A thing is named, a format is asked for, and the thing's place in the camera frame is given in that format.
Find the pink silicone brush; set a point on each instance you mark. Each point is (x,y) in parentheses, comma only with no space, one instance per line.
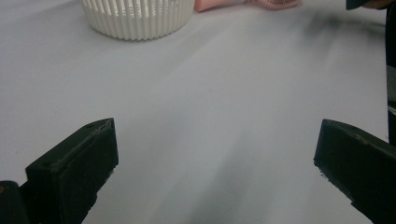
(224,3)

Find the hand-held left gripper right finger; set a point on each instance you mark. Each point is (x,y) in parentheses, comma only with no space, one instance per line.
(358,155)

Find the white ribbed plastic basket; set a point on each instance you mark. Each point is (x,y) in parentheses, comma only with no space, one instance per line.
(138,18)

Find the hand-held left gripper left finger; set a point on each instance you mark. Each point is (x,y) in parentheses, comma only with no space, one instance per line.
(74,165)

